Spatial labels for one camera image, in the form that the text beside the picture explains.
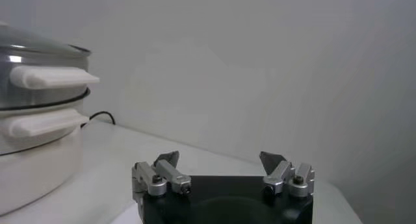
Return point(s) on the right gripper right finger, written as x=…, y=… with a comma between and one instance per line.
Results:
x=281, y=173

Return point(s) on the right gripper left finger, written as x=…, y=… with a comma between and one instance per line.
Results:
x=169, y=173

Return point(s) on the stainless steel steamer basket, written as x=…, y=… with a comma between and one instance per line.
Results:
x=55, y=77

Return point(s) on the white electric cooker pot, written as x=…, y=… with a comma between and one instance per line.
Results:
x=39, y=173

